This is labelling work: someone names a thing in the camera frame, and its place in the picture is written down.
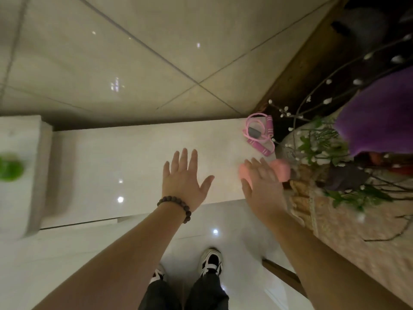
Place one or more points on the white stone block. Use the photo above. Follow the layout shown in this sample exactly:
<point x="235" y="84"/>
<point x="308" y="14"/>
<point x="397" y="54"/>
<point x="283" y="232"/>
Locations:
<point x="19" y="196"/>

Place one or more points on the person's right forearm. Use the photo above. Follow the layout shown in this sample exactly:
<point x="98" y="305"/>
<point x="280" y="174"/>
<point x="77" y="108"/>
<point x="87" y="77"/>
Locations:
<point x="322" y="271"/>

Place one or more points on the green ball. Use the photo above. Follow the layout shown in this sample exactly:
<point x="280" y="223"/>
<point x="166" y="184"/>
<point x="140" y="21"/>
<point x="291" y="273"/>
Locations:
<point x="10" y="167"/>

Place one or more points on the pink foam block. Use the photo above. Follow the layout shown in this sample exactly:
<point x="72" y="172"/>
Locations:
<point x="282" y="171"/>

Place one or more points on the person's left thumb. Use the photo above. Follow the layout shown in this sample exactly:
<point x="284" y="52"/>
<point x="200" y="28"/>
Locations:
<point x="207" y="183"/>

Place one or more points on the purple cloth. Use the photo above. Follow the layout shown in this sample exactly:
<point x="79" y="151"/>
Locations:
<point x="377" y="116"/>

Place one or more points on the branches with white buds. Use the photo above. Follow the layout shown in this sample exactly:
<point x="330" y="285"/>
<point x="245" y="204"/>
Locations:
<point x="317" y="142"/>

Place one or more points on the person's left shoe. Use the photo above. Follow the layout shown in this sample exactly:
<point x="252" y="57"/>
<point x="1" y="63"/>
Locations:
<point x="158" y="275"/>

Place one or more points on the brown wooden skirting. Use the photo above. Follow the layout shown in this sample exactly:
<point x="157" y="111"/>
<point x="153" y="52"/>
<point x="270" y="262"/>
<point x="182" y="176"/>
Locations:
<point x="300" y="61"/>

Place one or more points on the person's black trousers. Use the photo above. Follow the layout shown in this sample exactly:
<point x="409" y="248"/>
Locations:
<point x="206" y="293"/>

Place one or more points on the person's right hand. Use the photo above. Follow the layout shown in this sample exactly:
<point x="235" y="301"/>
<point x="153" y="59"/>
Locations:
<point x="266" y="193"/>

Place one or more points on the person's left little finger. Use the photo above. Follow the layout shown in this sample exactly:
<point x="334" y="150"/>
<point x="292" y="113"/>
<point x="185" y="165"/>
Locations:
<point x="166" y="171"/>

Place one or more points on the brown wooden table leg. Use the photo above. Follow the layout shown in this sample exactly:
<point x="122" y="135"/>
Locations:
<point x="284" y="276"/>

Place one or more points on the person's right shoe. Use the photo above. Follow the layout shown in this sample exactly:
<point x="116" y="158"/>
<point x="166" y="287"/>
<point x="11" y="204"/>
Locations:
<point x="211" y="262"/>

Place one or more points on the person's left forearm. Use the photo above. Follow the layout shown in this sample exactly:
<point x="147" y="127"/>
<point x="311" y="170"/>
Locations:
<point x="122" y="255"/>

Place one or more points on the person's left middle finger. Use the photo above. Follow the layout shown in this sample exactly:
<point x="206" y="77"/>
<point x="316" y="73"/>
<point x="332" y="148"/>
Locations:
<point x="184" y="159"/>

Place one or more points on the patterned lace tablecloth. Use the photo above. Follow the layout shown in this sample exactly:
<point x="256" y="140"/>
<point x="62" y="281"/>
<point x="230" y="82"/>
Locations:
<point x="351" y="229"/>

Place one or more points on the person's shoe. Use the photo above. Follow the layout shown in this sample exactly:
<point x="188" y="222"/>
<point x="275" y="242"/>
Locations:
<point x="158" y="275"/>
<point x="211" y="262"/>

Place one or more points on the person's right thumb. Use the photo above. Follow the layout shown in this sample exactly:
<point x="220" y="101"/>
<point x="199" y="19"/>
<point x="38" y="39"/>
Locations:
<point x="246" y="188"/>

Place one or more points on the person's left hand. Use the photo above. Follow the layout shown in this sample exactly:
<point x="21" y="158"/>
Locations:
<point x="180" y="185"/>

